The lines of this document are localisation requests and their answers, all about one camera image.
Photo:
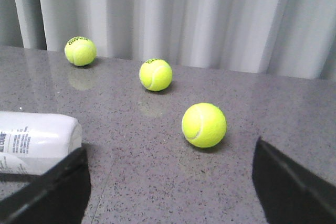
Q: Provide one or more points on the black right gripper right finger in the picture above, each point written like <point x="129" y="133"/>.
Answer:
<point x="288" y="192"/>

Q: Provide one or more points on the white blue Wilson tennis can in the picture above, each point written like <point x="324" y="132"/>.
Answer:
<point x="33" y="143"/>

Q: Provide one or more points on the yellow tennis ball left rear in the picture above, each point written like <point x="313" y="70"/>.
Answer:
<point x="80" y="51"/>

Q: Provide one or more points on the white pleated curtain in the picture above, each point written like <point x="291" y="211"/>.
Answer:
<point x="294" y="38"/>

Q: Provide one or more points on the yellow tennis ball right rear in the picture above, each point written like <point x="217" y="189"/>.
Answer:
<point x="204" y="125"/>

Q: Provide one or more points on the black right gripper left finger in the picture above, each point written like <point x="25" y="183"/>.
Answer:
<point x="60" y="195"/>

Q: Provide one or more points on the yellow tennis ball centre rear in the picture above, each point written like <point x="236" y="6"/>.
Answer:
<point x="155" y="74"/>

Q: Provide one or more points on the yellow tennis ball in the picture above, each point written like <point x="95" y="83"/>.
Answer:
<point x="204" y="125"/>
<point x="155" y="74"/>
<point x="80" y="51"/>

